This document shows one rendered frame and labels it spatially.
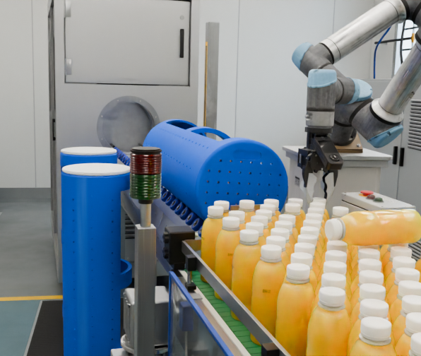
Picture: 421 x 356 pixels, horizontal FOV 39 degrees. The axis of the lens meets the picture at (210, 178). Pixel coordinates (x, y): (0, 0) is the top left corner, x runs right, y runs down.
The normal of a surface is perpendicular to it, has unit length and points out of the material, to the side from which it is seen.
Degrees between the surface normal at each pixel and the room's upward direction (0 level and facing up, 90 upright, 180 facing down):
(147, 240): 90
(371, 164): 90
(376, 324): 0
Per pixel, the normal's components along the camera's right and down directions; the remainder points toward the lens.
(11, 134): 0.17, 0.16
